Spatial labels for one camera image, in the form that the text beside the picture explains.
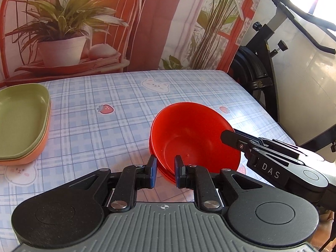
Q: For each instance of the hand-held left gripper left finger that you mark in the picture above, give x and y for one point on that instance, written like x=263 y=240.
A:
x=153 y=174

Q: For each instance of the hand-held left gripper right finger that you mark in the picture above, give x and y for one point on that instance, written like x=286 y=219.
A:
x=178 y=173

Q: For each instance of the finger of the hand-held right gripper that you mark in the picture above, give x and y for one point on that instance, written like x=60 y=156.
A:
x=233 y=140
x=265 y=141

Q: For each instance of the red plastic bowl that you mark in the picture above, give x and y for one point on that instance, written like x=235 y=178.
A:
x=162 y=168
x=194 y=134
x=169 y=179

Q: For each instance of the orange square plate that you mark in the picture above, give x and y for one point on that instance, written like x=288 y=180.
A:
x=39 y=149

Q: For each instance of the yellow-green square plate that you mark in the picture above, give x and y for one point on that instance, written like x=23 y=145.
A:
x=47 y=119

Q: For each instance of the green square plate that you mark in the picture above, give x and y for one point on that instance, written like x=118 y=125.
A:
x=18 y=120

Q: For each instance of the blue plaid tablecloth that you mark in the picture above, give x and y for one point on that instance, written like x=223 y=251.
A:
x=105 y=136

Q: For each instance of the black exercise bike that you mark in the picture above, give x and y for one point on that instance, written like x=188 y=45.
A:
x=258 y=68

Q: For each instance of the printed backdrop cloth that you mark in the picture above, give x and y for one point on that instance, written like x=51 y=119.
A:
x=147 y=26

